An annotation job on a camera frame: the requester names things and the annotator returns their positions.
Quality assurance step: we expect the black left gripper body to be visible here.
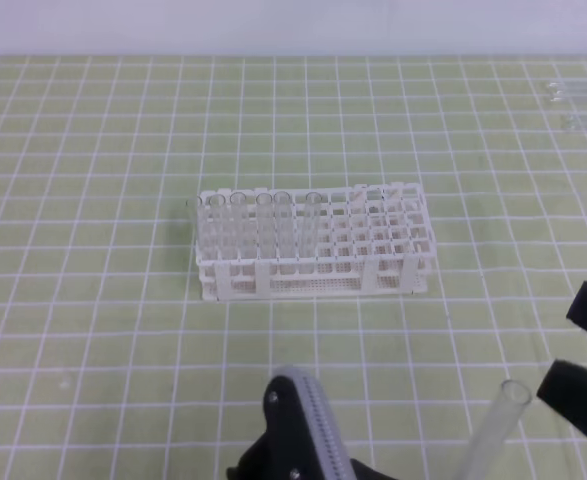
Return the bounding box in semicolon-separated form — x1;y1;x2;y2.
226;365;387;480

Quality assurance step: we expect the white plastic test tube rack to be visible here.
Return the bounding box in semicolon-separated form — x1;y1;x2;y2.
186;182;437;301

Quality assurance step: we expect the green grid tablecloth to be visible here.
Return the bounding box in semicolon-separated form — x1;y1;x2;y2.
0;56;587;479

